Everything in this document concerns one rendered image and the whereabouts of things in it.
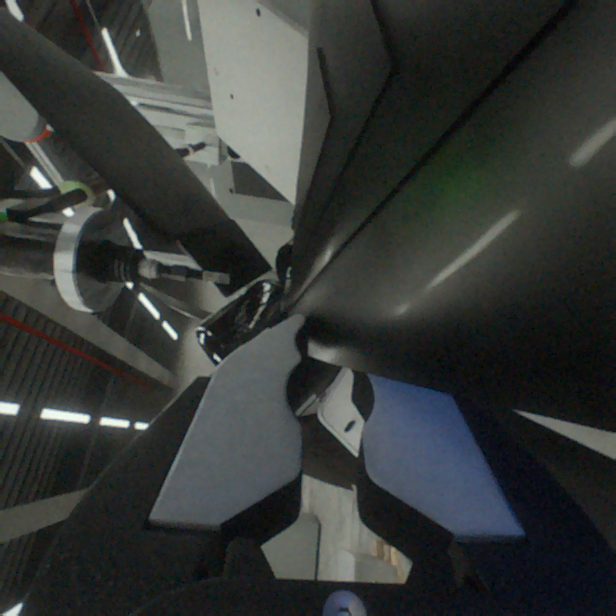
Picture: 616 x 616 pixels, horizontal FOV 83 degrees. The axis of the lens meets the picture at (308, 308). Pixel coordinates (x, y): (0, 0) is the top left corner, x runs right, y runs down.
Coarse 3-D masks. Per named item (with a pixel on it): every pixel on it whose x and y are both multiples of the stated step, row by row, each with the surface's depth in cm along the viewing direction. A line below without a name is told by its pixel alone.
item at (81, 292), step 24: (0, 216) 25; (24, 216) 25; (48, 216) 25; (72, 216) 21; (96, 216) 22; (72, 240) 21; (96, 240) 23; (120, 240) 26; (72, 264) 21; (72, 288) 21; (96, 288) 23; (120, 288) 27; (96, 312) 25
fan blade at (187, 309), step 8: (144, 288) 52; (152, 288) 57; (160, 296) 51; (168, 296) 57; (168, 304) 47; (176, 304) 49; (184, 304) 54; (184, 312) 44; (192, 312) 45; (200, 312) 48; (208, 312) 52
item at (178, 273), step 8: (176, 264) 24; (160, 272) 24; (168, 272) 24; (176, 272) 24; (184, 272) 24; (192, 272) 24; (200, 272) 24; (208, 272) 24; (184, 280) 24; (208, 280) 24; (216, 280) 24; (224, 280) 24
